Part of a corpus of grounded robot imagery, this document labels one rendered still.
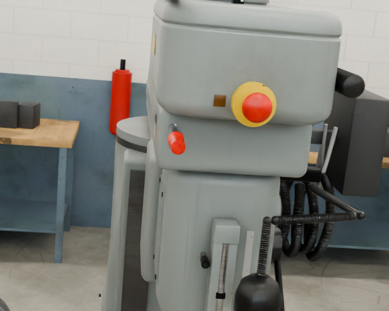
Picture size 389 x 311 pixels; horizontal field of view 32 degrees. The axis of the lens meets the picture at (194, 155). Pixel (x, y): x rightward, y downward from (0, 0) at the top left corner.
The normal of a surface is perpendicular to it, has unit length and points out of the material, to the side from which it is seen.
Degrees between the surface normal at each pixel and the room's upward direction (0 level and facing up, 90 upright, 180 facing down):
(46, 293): 0
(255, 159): 90
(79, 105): 90
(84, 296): 0
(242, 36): 90
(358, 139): 90
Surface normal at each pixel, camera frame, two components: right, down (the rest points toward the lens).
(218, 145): 0.09, 0.23
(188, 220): -0.20, 0.21
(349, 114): -0.99, -0.07
